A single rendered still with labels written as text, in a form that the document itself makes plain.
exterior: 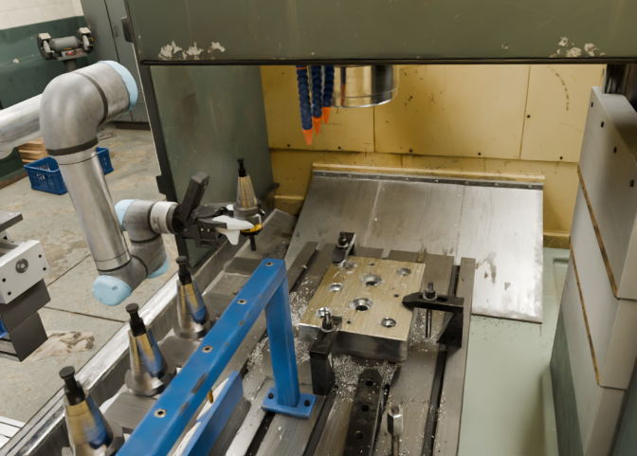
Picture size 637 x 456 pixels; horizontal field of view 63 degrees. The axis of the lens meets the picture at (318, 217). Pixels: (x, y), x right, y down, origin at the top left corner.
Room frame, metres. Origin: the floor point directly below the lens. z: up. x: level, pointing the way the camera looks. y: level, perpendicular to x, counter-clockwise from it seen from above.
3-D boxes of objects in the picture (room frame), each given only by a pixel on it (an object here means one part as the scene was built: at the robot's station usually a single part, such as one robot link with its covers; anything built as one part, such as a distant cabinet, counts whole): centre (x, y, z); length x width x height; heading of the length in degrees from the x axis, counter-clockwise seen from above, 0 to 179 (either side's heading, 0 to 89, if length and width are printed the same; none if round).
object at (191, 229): (1.07, 0.27, 1.15); 0.12 x 0.08 x 0.09; 70
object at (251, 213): (1.03, 0.15, 1.20); 0.06 x 0.06 x 0.03
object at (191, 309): (0.62, 0.19, 1.26); 0.04 x 0.04 x 0.07
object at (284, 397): (0.75, 0.08, 1.05); 0.10 x 0.05 x 0.30; 70
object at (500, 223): (1.57, -0.30, 0.75); 0.89 x 0.67 x 0.26; 70
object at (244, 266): (0.77, 0.14, 1.21); 0.07 x 0.05 x 0.01; 70
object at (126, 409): (0.46, 0.25, 1.21); 0.07 x 0.05 x 0.01; 70
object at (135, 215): (1.12, 0.42, 1.15); 0.11 x 0.08 x 0.09; 70
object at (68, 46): (5.68, 2.47, 0.57); 0.47 x 0.37 x 1.14; 129
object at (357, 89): (0.94, -0.08, 1.51); 0.16 x 0.16 x 0.12
